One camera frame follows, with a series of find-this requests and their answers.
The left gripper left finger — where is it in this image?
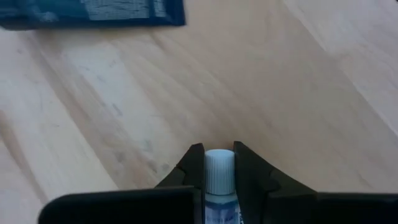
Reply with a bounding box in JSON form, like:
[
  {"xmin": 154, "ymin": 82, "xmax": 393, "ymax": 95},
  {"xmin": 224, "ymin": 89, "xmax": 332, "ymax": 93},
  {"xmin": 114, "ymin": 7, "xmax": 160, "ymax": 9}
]
[{"xmin": 39, "ymin": 142, "xmax": 206, "ymax": 224}]

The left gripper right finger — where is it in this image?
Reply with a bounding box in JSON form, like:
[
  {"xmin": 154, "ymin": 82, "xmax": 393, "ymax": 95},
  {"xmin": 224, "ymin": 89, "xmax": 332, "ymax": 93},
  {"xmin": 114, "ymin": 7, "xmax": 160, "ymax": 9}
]
[{"xmin": 233, "ymin": 141, "xmax": 398, "ymax": 224}]

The white travel toothpaste tube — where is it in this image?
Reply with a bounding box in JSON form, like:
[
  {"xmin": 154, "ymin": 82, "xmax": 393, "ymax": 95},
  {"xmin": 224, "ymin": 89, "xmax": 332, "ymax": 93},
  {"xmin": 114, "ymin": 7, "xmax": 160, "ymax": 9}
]
[{"xmin": 203, "ymin": 149, "xmax": 242, "ymax": 224}]

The dark blue squeeze tube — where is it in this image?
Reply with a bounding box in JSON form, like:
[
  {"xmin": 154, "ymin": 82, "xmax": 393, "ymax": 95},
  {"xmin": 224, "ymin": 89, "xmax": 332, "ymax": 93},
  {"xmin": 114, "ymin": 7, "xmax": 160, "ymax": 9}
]
[{"xmin": 0, "ymin": 0, "xmax": 187, "ymax": 31}]

